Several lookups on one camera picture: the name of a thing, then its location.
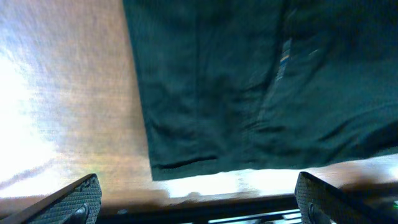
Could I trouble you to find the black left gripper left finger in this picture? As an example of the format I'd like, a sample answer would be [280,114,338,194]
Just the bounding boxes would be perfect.
[1,174,102,224]

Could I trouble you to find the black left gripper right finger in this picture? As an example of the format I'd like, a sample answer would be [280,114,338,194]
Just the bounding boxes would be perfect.
[295,172,389,224]

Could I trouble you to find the black shorts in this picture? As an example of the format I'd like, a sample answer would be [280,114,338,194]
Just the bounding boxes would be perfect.
[123,0,397,180]

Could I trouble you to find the dark base frame rail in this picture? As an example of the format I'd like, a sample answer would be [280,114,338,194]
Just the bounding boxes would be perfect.
[96,195,302,224]

